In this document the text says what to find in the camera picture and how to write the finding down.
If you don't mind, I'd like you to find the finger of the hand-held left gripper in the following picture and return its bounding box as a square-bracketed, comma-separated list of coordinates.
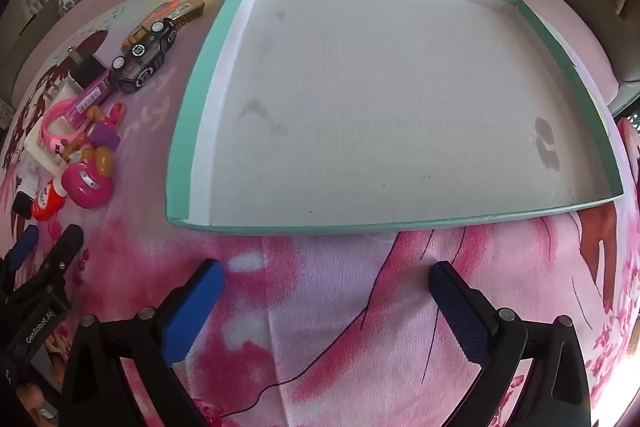
[30, 224, 84, 294]
[0, 225, 39, 293]

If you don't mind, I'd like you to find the person's left hand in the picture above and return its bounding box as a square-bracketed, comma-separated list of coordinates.
[17, 384, 53, 415]

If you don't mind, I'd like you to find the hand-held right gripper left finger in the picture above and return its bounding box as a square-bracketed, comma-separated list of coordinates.
[59, 258, 226, 427]

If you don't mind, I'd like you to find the teal shallow cardboard box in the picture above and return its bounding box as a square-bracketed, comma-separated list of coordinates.
[165, 0, 625, 236]

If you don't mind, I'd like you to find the black toy car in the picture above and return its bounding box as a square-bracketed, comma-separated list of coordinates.
[109, 38, 168, 94]

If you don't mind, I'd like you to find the black charger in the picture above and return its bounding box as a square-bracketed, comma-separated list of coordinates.
[67, 48, 104, 86]

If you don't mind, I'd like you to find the white hair claw clip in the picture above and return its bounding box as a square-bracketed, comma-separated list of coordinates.
[22, 117, 72, 174]

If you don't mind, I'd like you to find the pink toy watch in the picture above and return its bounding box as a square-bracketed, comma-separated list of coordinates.
[42, 99, 90, 148]

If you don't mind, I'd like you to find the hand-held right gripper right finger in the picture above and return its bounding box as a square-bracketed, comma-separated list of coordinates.
[429, 261, 593, 427]

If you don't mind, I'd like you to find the gold and black patterned box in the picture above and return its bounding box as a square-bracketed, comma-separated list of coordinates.
[171, 0, 206, 28]

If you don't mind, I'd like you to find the pink puppy toy figure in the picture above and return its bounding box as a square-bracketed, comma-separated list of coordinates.
[60, 102, 129, 210]

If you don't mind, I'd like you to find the red tube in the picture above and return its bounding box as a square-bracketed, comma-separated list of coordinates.
[31, 183, 69, 223]

